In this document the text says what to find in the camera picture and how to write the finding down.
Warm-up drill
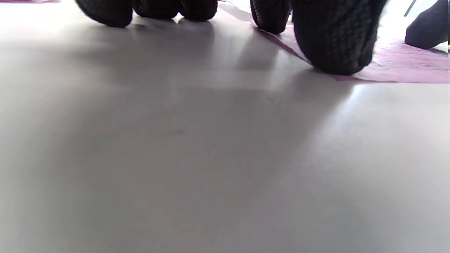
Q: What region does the person's right hand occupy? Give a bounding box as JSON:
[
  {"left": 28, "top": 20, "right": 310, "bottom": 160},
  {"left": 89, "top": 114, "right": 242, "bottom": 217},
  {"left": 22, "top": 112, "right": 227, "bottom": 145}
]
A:
[{"left": 404, "top": 0, "right": 450, "bottom": 50}]

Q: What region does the person's left hand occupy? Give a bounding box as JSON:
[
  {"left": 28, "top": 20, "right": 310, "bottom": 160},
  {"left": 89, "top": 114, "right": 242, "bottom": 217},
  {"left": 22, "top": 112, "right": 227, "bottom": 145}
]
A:
[{"left": 75, "top": 0, "right": 387, "bottom": 76}]

